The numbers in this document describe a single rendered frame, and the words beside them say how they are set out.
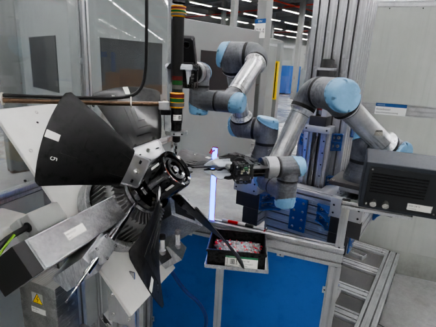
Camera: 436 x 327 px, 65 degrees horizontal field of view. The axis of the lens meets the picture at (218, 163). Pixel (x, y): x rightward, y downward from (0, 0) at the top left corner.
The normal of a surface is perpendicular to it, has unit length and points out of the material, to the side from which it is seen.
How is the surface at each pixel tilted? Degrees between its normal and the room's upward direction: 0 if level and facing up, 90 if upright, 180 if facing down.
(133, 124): 46
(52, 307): 90
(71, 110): 70
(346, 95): 86
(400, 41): 90
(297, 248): 90
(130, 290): 50
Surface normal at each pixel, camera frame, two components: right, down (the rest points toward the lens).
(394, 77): -0.36, 0.22
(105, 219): 0.75, -0.51
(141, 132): 0.11, -0.47
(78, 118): 0.73, -0.06
